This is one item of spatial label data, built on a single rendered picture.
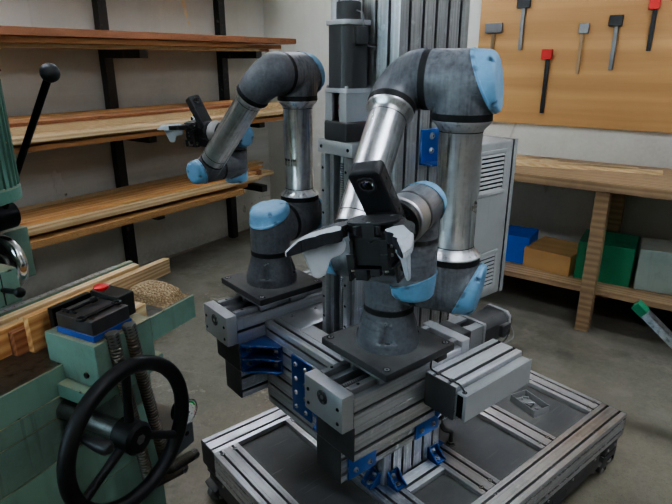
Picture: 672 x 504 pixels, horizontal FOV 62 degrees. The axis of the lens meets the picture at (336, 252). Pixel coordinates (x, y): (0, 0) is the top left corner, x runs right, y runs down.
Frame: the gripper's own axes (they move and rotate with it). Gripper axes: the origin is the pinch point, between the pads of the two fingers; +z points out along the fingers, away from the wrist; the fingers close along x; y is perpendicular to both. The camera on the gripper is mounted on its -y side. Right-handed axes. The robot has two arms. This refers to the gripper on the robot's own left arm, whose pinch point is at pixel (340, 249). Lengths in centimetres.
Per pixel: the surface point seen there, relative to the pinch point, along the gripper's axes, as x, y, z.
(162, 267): 78, 21, -50
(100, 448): 42, 30, 6
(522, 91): 21, -4, -329
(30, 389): 65, 27, 0
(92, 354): 55, 22, -6
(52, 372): 65, 26, -4
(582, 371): -18, 128, -211
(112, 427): 51, 35, -4
